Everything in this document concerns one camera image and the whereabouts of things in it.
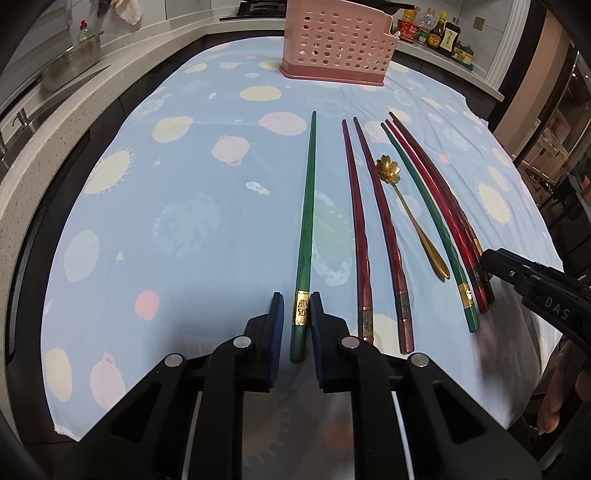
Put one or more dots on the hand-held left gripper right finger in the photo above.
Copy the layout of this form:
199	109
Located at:
316	323

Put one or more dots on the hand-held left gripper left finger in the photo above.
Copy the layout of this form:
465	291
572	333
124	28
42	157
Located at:
276	323

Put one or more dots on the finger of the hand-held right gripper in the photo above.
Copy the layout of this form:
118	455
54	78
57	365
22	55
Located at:
503	264

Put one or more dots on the red chopstick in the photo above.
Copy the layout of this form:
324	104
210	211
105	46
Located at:
438	180
443	207
356	217
381	217

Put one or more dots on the green chopstick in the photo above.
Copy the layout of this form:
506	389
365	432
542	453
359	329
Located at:
429	207
307	207

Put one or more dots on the gold flower spoon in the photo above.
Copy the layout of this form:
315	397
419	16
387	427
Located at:
418	226

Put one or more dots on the pink perforated utensil basket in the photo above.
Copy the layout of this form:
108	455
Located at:
341	41

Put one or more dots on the person's right hand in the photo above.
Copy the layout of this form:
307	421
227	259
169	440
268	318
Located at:
556	397

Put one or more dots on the blue planet print tablecloth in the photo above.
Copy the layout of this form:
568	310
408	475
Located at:
184	194

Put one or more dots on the small seasoning jars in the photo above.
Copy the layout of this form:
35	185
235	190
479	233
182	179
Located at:
465	54

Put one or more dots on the dark soy sauce bottle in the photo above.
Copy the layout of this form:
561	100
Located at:
450	41

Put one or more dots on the brown sauce bottle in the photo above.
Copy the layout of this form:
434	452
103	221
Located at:
436	32

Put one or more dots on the clear plastic bottle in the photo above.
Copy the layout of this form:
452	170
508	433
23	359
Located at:
426	25

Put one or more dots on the red instant noodle cup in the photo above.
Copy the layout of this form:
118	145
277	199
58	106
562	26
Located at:
408	31

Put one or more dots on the yellow packet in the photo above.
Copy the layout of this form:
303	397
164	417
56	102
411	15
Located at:
410	14

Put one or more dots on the black wok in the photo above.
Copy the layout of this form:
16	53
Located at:
399	3

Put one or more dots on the gas stove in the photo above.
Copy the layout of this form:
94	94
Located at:
254	9

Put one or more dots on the metal faucet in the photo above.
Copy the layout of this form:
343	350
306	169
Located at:
18	122

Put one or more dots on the green dish soap bottle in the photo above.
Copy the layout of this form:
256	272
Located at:
87	32

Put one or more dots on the white hanging towel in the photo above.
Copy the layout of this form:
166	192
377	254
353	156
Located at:
127	10

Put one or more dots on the wall outlet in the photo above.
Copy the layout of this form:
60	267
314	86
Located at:
479	23

